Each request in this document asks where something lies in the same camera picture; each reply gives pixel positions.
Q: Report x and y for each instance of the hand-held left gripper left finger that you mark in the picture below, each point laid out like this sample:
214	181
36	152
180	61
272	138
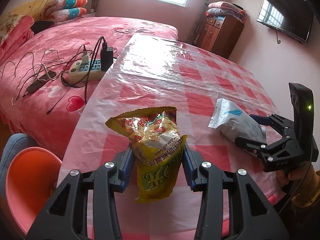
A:
127	167

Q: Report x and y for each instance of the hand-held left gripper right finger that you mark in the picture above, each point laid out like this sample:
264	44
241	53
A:
187	165

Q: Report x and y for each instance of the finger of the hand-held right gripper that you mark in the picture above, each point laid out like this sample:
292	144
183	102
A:
250	145
258	120

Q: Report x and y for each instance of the white milk pouch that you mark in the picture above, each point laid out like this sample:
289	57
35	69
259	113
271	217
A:
237	122

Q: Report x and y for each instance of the yellow snack bag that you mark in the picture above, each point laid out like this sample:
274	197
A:
155	140

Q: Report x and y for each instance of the person's right forearm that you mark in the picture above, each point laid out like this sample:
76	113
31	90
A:
308	192

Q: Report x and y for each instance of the person's right hand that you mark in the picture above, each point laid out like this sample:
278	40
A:
283	180

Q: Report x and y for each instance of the red white checkered tablecloth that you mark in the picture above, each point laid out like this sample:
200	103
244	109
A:
200	75

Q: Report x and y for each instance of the brown wooden cabinet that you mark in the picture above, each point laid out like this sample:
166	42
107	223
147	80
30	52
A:
220	37

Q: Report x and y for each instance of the beige power strip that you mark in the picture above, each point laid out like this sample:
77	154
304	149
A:
85	73

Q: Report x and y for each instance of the black power adapter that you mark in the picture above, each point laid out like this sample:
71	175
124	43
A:
107	58

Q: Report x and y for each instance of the stack of folded blankets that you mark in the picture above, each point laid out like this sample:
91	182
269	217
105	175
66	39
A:
225	8

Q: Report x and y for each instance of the white green charger plug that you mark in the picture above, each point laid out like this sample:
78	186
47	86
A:
85	57

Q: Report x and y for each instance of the person's blue jeans leg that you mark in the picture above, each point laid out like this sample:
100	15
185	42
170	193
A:
10	150

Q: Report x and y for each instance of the bed with pink blanket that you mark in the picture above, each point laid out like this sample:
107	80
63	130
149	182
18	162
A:
75	30

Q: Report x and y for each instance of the colourful cartoon pillow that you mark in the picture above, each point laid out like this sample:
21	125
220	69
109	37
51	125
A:
67	2
70	13

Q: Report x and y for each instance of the dark cloth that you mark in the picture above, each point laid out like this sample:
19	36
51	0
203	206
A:
41	26

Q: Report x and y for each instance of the folded pink quilt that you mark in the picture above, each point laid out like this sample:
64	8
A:
22	30

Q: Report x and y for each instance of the floral pillow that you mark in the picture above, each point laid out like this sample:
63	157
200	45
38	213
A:
8	25

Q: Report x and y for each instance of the yellow wooden headboard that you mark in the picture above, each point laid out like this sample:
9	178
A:
35	6

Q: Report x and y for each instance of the wall television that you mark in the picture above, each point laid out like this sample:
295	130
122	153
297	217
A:
285	17

